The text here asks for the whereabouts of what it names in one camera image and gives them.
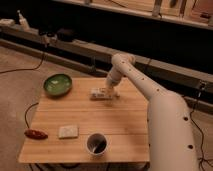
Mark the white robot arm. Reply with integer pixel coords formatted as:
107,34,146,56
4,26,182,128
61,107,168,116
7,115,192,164
106,53,199,171

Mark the green ceramic bowl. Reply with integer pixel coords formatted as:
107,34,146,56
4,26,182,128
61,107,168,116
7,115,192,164
43,74,72,97

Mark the white spray bottle background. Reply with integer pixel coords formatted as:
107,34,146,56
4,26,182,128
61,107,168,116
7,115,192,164
17,11,30,31

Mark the wooden table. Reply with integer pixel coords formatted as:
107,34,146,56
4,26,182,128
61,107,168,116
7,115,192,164
19,78,149,163

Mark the black device on ledge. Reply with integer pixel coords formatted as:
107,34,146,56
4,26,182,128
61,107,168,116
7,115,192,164
57,28,75,42

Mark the white sponge block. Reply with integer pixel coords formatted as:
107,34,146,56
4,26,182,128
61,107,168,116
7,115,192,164
58,125,78,139

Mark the red oval object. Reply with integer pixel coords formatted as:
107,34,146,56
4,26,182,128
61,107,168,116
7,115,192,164
24,129,48,140

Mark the black cable on floor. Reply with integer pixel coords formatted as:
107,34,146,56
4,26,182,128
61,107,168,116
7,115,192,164
0,49,46,75

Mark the black cable by table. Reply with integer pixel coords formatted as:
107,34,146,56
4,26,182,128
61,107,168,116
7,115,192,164
24,101,40,130

